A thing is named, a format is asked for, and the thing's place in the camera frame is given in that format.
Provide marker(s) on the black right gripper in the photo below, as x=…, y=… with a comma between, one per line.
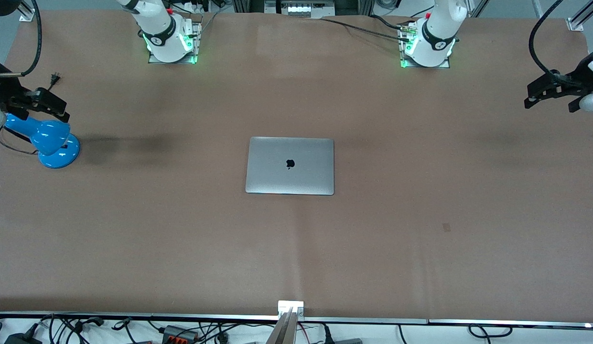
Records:
x=4, y=91

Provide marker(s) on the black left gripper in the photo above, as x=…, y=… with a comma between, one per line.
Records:
x=565, y=81

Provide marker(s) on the grey aluminium laptop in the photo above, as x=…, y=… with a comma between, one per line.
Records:
x=301, y=167

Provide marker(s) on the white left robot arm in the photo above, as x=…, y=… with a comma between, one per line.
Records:
x=435, y=33

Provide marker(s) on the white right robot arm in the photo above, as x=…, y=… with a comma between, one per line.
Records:
x=157, y=28

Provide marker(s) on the blue desk lamp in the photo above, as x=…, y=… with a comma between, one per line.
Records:
x=52, y=143

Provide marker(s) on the thin grey pole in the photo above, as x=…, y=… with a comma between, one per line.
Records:
x=538, y=8

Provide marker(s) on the black power adapter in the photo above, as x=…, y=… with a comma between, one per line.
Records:
x=19, y=339

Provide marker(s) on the white power strip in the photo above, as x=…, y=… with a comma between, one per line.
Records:
x=298, y=9

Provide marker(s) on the black red connector box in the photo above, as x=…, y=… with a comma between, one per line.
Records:
x=179, y=334

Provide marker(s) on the grey flat box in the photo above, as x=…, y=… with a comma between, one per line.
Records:
x=349, y=341

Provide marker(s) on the black plug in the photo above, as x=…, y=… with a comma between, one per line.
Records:
x=328, y=337

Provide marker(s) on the aluminium table corner bracket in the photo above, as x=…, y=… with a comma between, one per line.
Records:
x=576, y=24
x=26, y=15

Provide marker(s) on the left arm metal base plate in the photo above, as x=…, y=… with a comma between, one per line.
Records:
x=444, y=65

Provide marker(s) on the aluminium frame profile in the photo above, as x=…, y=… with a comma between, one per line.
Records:
x=478, y=7

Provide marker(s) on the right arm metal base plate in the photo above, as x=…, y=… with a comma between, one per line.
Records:
x=196, y=28

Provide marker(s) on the black frame posts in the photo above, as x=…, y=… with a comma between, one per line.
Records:
x=248, y=5

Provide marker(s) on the silver table edge rail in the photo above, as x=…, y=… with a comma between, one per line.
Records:
x=372, y=320

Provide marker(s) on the silver mount bracket plate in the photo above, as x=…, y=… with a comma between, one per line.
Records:
x=284, y=306

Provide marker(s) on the grey aluminium mount bar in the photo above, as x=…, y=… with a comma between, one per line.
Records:
x=283, y=332

